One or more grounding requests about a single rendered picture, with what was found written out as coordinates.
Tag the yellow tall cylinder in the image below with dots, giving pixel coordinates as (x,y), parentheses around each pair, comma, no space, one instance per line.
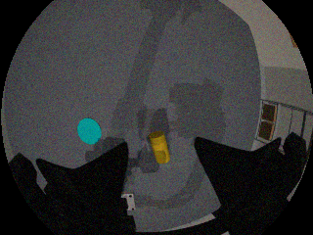
(160,147)

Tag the cyan circle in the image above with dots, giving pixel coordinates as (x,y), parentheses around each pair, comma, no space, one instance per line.
(89,131)

